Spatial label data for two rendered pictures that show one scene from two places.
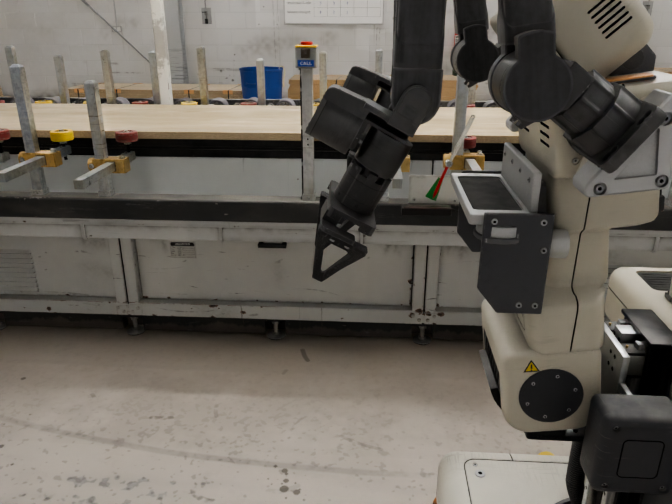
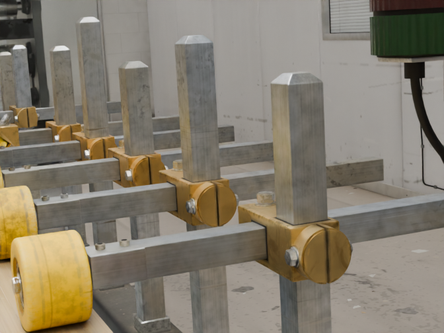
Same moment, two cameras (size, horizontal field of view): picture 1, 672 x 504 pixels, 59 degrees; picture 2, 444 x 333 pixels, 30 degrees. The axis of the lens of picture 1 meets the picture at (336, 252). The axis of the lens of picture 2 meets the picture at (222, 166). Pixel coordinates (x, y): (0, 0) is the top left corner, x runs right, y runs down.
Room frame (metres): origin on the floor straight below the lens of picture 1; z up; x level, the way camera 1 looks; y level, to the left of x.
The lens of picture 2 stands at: (2.38, -0.03, 1.15)
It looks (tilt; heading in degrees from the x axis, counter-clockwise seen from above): 10 degrees down; 244
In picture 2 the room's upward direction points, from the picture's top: 3 degrees counter-clockwise
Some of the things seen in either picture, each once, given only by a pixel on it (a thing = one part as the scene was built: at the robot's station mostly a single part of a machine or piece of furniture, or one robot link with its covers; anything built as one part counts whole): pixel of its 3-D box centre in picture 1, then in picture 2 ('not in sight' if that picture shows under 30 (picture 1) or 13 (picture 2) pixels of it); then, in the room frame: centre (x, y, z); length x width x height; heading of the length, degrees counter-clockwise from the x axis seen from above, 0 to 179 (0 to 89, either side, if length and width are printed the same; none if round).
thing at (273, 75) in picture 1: (263, 95); not in sight; (7.73, 0.92, 0.36); 0.59 x 0.57 x 0.73; 176
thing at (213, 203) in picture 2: not in sight; (195, 195); (1.98, -0.94, 0.95); 0.14 x 0.06 x 0.05; 86
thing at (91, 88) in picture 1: (100, 150); not in sight; (2.09, 0.83, 0.87); 0.04 x 0.04 x 0.48; 86
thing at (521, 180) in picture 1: (505, 219); not in sight; (0.94, -0.28, 0.99); 0.28 x 0.16 x 0.22; 176
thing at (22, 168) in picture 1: (37, 162); not in sight; (2.05, 1.05, 0.83); 0.43 x 0.03 x 0.04; 176
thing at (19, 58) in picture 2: not in sight; (27, 139); (1.90, -2.16, 0.89); 0.04 x 0.04 x 0.48; 86
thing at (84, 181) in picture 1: (107, 169); not in sight; (2.04, 0.80, 0.81); 0.43 x 0.03 x 0.04; 176
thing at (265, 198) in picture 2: not in sight; (265, 198); (1.99, -0.74, 0.98); 0.02 x 0.02 x 0.01
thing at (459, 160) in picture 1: (463, 161); not in sight; (2.02, -0.44, 0.85); 0.14 x 0.06 x 0.05; 86
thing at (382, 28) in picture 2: not in sight; (422, 33); (2.06, -0.42, 1.14); 0.06 x 0.06 x 0.02
